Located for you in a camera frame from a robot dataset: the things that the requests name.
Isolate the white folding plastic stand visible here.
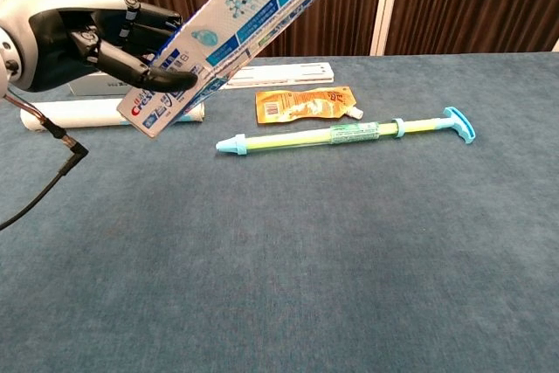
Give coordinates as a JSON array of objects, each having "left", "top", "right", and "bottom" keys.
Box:
[{"left": 220, "top": 61, "right": 335, "bottom": 90}]

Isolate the orange spout pouch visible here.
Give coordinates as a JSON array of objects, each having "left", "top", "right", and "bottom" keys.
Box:
[{"left": 254, "top": 86, "right": 364, "bottom": 124}]

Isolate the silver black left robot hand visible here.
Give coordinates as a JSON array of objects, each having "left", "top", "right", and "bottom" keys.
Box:
[{"left": 0, "top": 0, "right": 200, "bottom": 93}]

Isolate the white plastic wrap roll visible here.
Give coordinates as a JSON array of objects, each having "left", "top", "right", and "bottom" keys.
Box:
[{"left": 19, "top": 100, "right": 206, "bottom": 133}]

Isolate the teal felt table cover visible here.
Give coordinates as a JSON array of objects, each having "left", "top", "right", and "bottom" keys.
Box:
[{"left": 0, "top": 50, "right": 559, "bottom": 373}]

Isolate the blue white toothpaste box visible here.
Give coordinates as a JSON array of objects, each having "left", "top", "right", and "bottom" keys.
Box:
[{"left": 115, "top": 0, "right": 344, "bottom": 139}]

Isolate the blue green toy pump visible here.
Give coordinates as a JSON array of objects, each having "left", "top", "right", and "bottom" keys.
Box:
[{"left": 215, "top": 106, "right": 477, "bottom": 158}]

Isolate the grey open cardboard box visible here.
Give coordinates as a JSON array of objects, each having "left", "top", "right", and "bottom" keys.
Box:
[{"left": 67, "top": 71, "right": 145, "bottom": 97}]

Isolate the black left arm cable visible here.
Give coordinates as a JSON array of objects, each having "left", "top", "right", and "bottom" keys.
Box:
[{"left": 0, "top": 88, "right": 90, "bottom": 232}]

